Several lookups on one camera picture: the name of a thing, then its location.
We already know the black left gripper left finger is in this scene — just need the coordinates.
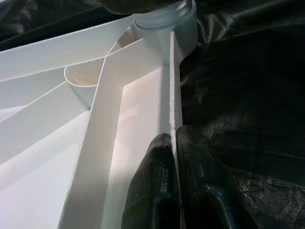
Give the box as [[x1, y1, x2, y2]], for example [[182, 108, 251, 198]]
[[121, 133, 182, 229]]

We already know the white plastic table top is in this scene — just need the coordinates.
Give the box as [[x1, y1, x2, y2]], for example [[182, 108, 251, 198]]
[[0, 14, 198, 229]]

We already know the black plastic sheet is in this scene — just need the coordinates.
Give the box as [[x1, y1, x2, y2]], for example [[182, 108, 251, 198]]
[[0, 0, 305, 229]]

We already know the white plastic table leg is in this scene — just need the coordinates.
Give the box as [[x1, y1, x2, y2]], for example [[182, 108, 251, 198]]
[[133, 0, 197, 31]]

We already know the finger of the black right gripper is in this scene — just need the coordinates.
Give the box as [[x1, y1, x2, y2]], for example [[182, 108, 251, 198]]
[[100, 0, 184, 14]]

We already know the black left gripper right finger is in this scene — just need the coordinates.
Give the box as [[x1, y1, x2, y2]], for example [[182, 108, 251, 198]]
[[176, 125, 258, 229]]

